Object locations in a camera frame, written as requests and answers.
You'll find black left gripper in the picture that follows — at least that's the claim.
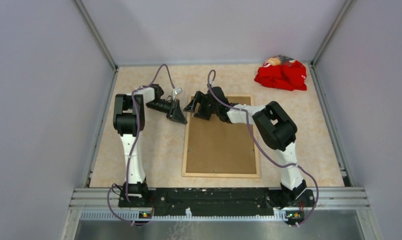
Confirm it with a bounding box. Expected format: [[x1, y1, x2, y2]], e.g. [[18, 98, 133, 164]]
[[146, 98, 187, 125]]

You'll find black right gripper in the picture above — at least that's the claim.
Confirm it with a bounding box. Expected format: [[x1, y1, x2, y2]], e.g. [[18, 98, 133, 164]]
[[183, 92, 219, 121]]

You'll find light wooden picture frame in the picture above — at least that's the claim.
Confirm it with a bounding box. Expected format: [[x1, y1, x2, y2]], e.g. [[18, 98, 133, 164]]
[[182, 95, 261, 179]]

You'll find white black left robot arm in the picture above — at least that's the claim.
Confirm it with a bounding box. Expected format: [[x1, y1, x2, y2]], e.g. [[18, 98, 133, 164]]
[[113, 84, 188, 207]]

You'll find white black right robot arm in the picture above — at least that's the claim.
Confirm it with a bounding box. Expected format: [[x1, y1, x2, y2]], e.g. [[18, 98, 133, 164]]
[[183, 86, 317, 208]]

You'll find red crumpled cloth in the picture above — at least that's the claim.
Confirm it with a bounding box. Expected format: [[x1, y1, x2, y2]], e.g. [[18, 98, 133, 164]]
[[254, 55, 307, 91]]

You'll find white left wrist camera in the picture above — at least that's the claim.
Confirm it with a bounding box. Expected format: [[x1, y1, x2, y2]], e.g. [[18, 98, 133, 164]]
[[171, 87, 183, 100]]

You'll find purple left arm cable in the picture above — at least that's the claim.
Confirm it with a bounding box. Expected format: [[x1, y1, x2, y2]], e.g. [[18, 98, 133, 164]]
[[107, 63, 177, 227]]

